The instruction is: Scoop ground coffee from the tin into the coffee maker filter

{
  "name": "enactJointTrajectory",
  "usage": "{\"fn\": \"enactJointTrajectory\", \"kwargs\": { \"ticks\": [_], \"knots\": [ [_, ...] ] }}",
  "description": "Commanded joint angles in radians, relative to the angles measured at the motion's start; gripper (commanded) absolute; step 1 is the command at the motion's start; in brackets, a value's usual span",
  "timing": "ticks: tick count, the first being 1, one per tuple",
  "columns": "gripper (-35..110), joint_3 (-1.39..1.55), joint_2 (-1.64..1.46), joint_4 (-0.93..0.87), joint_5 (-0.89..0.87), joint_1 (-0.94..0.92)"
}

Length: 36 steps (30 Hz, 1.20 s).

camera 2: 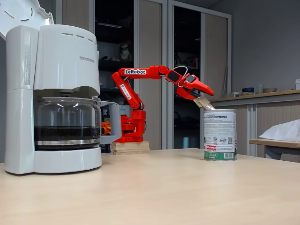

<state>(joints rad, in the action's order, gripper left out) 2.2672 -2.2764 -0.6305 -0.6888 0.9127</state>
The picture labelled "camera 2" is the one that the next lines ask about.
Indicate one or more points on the orange printed part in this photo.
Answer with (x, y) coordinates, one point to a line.
(106, 128)

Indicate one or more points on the small white container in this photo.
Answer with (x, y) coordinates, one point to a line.
(235, 94)

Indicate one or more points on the white plastic bag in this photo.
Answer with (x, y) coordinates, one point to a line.
(283, 131)

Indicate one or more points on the light blue container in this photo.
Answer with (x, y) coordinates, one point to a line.
(185, 143)

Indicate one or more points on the red robot arm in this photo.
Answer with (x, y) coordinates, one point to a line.
(138, 122)

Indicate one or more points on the wooden base block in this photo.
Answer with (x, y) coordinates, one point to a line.
(131, 147)

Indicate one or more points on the grey tall cabinet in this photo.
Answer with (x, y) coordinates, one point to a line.
(215, 47)

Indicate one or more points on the low cabinet wooden top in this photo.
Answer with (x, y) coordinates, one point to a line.
(269, 122)

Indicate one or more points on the green white carton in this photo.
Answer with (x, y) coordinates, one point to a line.
(125, 52)

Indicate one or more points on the dark blue tape roll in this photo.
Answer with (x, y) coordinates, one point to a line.
(248, 89)

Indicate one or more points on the white drip coffee maker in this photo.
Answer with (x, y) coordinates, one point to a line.
(58, 58)

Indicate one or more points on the side table wooden top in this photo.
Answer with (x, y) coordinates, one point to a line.
(276, 143)

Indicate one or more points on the beige tape roll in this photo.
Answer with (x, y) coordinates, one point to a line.
(269, 90)

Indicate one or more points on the white green coffee can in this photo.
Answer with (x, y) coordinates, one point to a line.
(219, 131)

